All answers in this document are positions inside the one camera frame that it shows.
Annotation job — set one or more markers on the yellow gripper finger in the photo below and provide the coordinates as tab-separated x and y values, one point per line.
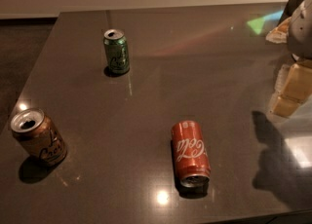
293	88
279	34

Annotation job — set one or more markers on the red coke can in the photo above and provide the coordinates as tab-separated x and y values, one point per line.
192	167

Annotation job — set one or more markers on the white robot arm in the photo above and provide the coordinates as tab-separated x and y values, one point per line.
299	40

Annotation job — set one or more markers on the green LaCroix can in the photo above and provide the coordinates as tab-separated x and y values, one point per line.
116	51

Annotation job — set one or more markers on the orange LaCroix can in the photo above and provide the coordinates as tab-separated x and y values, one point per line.
35	131

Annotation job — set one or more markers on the dark box at table corner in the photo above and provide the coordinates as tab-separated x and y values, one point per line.
289	9

